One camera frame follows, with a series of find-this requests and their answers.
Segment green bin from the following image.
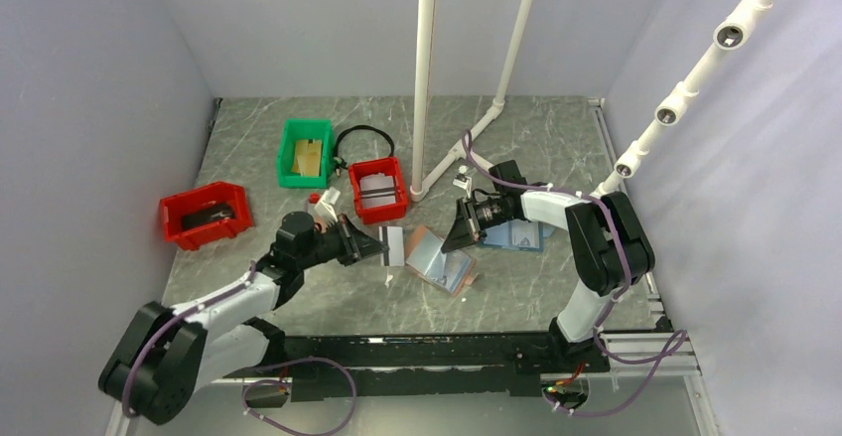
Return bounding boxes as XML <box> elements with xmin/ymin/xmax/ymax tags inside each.
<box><xmin>276</xmin><ymin>119</ymin><xmax>335</xmax><ymax>189</ymax></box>

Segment black item in red bin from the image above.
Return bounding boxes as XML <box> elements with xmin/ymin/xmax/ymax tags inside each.
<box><xmin>181</xmin><ymin>203</ymin><xmax>236</xmax><ymax>231</ymax></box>

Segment yellow cards in green bin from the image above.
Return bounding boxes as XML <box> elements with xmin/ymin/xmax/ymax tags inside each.
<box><xmin>291</xmin><ymin>139</ymin><xmax>323</xmax><ymax>178</ymax></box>

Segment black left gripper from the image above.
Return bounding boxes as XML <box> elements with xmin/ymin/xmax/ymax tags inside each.
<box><xmin>297</xmin><ymin>213</ymin><xmax>387</xmax><ymax>270</ymax></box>

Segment blue card holder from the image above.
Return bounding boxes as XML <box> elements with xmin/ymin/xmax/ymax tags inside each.
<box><xmin>479</xmin><ymin>219</ymin><xmax>552</xmax><ymax>252</ymax></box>

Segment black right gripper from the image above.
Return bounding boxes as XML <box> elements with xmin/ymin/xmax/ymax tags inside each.
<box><xmin>442</xmin><ymin>197</ymin><xmax>514</xmax><ymax>253</ymax></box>

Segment black cable loop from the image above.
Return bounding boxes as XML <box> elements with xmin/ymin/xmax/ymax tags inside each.
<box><xmin>332</xmin><ymin>124</ymin><xmax>396</xmax><ymax>175</ymax></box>

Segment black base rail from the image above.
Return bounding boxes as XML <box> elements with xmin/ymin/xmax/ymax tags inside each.
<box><xmin>270</xmin><ymin>331</ymin><xmax>610</xmax><ymax>397</ymax></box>

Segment tan card holder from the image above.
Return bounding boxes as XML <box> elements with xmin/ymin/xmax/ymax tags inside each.
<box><xmin>405</xmin><ymin>226</ymin><xmax>476</xmax><ymax>295</ymax></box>

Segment white magnetic stripe card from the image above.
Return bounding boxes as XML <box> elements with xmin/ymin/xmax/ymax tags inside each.
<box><xmin>378</xmin><ymin>225</ymin><xmax>405</xmax><ymax>267</ymax></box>

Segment small red bin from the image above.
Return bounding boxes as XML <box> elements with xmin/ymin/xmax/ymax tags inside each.
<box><xmin>349</xmin><ymin>157</ymin><xmax>409</xmax><ymax>225</ymax></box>

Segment white cards in red bin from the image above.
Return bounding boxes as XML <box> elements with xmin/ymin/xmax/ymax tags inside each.
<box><xmin>359</xmin><ymin>173</ymin><xmax>397</xmax><ymax>209</ymax></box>

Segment large red bin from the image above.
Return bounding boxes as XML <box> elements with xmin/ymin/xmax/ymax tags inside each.
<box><xmin>159</xmin><ymin>181</ymin><xmax>254</xmax><ymax>251</ymax></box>

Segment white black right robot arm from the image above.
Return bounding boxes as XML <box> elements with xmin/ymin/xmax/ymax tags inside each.
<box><xmin>441</xmin><ymin>160</ymin><xmax>655</xmax><ymax>371</ymax></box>

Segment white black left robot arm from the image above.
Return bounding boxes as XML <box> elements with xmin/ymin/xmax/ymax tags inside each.
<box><xmin>97</xmin><ymin>212</ymin><xmax>388</xmax><ymax>425</ymax></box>

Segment white PVC pipe frame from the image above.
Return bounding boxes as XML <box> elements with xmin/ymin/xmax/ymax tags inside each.
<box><xmin>410</xmin><ymin>0</ymin><xmax>534</xmax><ymax>202</ymax></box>

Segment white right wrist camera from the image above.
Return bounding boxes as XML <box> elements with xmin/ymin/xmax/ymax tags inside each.
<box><xmin>452</xmin><ymin>165</ymin><xmax>473</xmax><ymax>195</ymax></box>

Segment white PVC camera pole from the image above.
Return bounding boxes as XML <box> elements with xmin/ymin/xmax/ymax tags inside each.
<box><xmin>592</xmin><ymin>0</ymin><xmax>773</xmax><ymax>198</ymax></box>

